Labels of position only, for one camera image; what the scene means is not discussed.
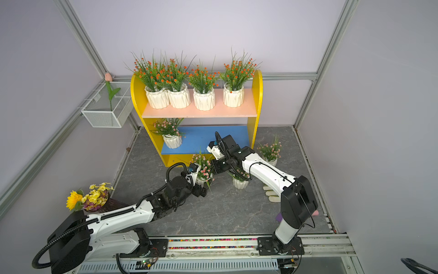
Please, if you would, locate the sunflower bouquet in basket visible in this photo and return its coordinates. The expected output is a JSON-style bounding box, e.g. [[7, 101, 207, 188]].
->
[[66, 183, 127, 213]]

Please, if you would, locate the pink artificial tulip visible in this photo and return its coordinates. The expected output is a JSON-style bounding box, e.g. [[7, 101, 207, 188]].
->
[[104, 73, 120, 111]]

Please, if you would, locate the orange flower pot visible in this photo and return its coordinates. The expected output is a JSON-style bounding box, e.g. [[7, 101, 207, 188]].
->
[[160, 55, 190, 109], [189, 61, 220, 111], [220, 51, 260, 108], [130, 52, 170, 109]]

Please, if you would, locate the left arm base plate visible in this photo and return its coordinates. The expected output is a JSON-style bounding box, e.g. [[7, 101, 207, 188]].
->
[[119, 238, 169, 258]]

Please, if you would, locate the white wire wall basket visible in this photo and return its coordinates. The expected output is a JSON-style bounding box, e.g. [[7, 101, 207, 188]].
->
[[81, 82, 133, 128]]

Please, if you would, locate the yellow rack with coloured shelves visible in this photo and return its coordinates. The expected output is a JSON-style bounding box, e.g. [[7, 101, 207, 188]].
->
[[131, 70, 263, 167]]

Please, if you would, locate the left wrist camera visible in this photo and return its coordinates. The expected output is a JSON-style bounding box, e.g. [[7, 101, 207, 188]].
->
[[187, 163, 200, 185]]

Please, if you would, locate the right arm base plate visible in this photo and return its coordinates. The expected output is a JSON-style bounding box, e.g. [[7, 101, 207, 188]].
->
[[257, 236, 305, 256]]

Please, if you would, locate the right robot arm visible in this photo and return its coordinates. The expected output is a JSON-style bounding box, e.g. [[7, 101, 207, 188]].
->
[[207, 142, 318, 254]]

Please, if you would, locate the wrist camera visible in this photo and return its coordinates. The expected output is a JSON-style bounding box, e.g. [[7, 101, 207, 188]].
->
[[207, 131, 240, 160], [187, 163, 200, 185]]

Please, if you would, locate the pink flower pot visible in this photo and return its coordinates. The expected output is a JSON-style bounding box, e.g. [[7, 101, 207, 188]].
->
[[257, 136, 282, 166], [191, 152, 214, 189], [152, 118, 184, 149], [229, 169, 250, 190]]

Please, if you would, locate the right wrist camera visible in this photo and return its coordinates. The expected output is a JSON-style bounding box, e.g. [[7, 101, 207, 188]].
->
[[207, 131, 240, 160]]

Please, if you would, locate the white grey work glove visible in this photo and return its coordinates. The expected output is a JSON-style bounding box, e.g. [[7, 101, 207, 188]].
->
[[263, 185, 281, 203]]

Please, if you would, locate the black corrugated left cable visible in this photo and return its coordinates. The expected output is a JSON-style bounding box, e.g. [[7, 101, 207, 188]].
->
[[31, 162, 189, 269]]

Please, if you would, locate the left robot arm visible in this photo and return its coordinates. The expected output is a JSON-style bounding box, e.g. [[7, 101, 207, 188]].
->
[[42, 176, 207, 274]]

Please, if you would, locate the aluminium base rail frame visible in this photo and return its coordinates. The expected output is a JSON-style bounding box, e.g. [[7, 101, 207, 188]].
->
[[67, 231, 363, 274]]

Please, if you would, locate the purple trowel pink handle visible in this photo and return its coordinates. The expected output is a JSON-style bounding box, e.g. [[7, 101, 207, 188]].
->
[[276, 210, 319, 222]]

